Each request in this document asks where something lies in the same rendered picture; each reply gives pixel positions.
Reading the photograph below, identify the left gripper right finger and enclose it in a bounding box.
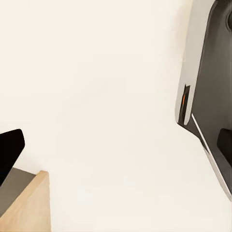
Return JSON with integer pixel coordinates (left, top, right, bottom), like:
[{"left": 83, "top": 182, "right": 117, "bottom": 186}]
[{"left": 217, "top": 128, "right": 232, "bottom": 166}]

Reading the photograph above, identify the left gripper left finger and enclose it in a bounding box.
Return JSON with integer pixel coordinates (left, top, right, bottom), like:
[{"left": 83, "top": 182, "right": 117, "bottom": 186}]
[{"left": 0, "top": 129, "right": 25, "bottom": 186}]

